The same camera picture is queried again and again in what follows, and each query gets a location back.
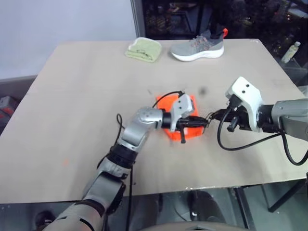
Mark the green folded towel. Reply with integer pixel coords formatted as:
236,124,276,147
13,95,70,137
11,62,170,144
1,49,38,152
125,37,162,64

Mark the clear plastic bottle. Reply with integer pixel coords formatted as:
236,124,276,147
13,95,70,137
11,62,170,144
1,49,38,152
281,41,302,64

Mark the dark round knob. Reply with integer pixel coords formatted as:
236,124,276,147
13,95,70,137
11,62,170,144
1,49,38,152
35,210,56,226

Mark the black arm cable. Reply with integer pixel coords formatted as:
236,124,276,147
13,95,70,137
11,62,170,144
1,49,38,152
217,95,308,167
116,90,185,231

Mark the grey knit sneaker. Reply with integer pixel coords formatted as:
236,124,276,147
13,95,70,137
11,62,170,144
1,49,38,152
170,28,229,61

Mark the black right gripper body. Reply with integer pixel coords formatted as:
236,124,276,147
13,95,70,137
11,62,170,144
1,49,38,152
225,107,253,132

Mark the orange cloth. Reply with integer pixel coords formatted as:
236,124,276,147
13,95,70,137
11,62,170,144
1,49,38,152
155,94,204,142

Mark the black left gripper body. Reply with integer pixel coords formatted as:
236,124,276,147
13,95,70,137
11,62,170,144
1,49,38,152
176,116,193,145

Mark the black background shelf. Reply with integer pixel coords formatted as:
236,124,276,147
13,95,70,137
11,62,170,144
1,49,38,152
143,0,214,40

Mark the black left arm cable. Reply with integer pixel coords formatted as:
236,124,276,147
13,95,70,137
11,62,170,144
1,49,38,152
116,90,185,231

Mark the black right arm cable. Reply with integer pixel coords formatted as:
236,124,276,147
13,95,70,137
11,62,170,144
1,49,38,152
217,95,308,167

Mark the dark rounded shape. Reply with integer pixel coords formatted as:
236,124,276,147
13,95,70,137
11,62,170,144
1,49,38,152
186,189,228,222

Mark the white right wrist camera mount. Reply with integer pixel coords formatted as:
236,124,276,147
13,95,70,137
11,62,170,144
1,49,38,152
224,76,266,133

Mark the black table frame leg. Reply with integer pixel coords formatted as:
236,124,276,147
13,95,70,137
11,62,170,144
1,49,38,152
266,171,308,214

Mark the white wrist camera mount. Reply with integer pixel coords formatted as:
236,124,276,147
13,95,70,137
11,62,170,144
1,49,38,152
169,94,195,132
224,76,266,133

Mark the red and grey box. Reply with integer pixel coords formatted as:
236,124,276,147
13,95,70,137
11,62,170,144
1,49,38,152
0,95,20,119

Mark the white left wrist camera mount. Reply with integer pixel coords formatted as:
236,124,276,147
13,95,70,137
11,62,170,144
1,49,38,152
169,94,195,132

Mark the grey robot torso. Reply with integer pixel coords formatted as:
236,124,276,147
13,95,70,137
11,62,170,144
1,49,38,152
143,219,243,231

